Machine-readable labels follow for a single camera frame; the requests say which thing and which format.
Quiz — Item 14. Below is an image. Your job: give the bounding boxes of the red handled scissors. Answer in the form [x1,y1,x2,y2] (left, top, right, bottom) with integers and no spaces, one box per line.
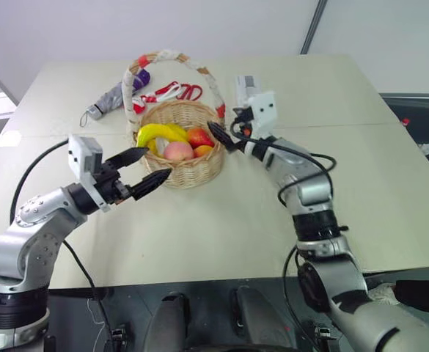
[176,84,204,102]

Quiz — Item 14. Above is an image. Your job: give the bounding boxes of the dark side table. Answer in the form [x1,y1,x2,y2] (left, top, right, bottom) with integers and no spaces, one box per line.
[378,92,429,186]

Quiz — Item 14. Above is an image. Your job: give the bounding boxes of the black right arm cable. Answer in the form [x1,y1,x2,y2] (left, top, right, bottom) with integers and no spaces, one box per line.
[230,120,338,352]

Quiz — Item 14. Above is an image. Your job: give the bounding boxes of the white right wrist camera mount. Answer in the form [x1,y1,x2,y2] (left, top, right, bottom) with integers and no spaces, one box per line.
[246,89,279,139]

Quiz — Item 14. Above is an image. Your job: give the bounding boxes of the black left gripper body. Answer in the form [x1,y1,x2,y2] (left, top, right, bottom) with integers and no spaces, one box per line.
[91,160,133,205]

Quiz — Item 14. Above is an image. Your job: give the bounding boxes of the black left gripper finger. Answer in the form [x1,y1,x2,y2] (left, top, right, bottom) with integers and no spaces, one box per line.
[129,168,172,202]
[105,147,150,172]

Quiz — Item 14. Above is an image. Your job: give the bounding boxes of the white crumpled cloth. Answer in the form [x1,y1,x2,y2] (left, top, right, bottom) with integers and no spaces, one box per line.
[367,281,399,306]

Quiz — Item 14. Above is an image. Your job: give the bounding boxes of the orange fruit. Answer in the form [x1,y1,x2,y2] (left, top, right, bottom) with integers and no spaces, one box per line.
[192,144,214,160]

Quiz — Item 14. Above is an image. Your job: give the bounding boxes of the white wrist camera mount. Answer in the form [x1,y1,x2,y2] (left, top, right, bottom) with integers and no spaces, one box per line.
[246,89,279,139]
[67,133,112,213]

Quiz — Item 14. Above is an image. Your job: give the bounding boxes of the black flat object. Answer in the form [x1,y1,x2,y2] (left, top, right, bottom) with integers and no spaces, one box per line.
[395,279,429,315]

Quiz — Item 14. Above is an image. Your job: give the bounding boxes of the red apple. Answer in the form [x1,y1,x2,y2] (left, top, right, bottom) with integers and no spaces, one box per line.
[187,127,216,149]

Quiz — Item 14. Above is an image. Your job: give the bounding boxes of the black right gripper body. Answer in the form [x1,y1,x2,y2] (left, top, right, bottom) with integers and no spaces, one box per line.
[231,105,260,148]

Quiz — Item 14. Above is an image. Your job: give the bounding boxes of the grey and purple folded umbrella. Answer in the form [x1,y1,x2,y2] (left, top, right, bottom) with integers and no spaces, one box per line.
[79,70,152,128]

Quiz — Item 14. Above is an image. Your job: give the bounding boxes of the wicker basket with wrapped handle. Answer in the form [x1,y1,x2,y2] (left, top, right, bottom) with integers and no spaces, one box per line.
[122,48,227,190]

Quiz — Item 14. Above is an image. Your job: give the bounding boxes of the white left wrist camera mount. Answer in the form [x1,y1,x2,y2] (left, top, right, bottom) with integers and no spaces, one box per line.
[67,133,112,213]

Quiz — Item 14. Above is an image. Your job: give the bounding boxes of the grey metal wall post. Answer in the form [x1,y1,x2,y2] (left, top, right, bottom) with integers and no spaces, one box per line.
[299,0,329,56]

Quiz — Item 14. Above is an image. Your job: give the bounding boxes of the yellow banana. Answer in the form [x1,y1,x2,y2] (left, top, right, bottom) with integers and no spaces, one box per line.
[136,122,191,159]

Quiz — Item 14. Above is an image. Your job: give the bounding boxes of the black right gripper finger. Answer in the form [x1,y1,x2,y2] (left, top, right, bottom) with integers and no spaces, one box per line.
[207,121,241,153]

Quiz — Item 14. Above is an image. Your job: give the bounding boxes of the white box with barcode label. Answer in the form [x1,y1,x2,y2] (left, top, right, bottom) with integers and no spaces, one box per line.
[234,74,265,106]

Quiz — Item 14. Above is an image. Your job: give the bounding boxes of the dark rounded shape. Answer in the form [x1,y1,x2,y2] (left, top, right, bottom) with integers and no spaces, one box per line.
[142,290,192,352]
[230,285,300,352]

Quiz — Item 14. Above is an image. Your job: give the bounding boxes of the pink peach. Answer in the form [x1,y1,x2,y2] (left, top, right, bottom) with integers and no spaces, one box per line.
[163,141,195,162]

